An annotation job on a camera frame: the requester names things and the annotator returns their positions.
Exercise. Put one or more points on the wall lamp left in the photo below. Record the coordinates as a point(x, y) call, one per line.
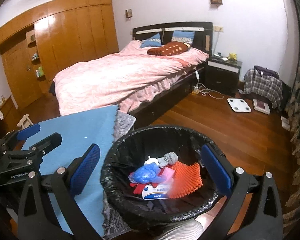
point(128, 13)

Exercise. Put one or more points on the yellow plush toy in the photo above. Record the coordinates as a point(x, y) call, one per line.
point(232, 57)

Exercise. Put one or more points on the blue pillow left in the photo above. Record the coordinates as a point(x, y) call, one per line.
point(154, 41)

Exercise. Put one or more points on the bed with pink duvet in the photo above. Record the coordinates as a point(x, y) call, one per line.
point(131, 78)

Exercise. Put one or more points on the white bathroom scale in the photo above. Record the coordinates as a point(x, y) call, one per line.
point(239, 105)

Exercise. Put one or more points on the wooden wardrobe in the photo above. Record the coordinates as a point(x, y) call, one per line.
point(39, 43)

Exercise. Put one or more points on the black nightstand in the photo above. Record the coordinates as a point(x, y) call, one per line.
point(222, 76)

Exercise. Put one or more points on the white tissue small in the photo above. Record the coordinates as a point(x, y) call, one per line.
point(151, 160)

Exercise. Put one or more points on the white small stool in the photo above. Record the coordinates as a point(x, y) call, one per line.
point(25, 122)

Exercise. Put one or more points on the grey sock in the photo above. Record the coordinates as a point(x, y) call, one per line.
point(169, 158)

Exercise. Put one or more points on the red knitted glove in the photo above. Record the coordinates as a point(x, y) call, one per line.
point(138, 188)

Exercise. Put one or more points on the plaid bag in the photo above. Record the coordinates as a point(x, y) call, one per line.
point(264, 82)

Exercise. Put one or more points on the blue pillow right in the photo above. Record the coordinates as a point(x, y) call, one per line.
point(183, 37)

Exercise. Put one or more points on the blue plastic bag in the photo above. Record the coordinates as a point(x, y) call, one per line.
point(148, 173)

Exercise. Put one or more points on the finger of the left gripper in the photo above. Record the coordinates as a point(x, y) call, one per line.
point(13, 137)
point(45, 146)

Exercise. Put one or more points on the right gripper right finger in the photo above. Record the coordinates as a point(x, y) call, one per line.
point(263, 218)

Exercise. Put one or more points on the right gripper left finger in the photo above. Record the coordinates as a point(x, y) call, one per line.
point(47, 208)

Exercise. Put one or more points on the dark patterned curtain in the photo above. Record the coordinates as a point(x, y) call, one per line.
point(298, 139)

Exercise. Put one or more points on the white framed scale pink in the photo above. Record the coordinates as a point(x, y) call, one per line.
point(261, 106)

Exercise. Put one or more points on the brown dotted pillow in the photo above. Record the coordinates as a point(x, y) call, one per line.
point(169, 49)

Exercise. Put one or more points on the white blue paper box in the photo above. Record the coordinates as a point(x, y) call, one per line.
point(152, 193)

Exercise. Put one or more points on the blue pillow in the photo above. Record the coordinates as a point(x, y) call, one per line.
point(183, 37)
point(154, 41)

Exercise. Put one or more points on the black trash bin with bag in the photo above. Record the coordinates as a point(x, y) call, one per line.
point(131, 151)

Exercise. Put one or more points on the blue table cloth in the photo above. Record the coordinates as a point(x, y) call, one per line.
point(78, 132)

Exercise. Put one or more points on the orange foam net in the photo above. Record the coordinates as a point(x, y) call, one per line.
point(186, 180)

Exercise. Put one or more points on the pink face mask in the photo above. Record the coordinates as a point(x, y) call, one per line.
point(168, 173)

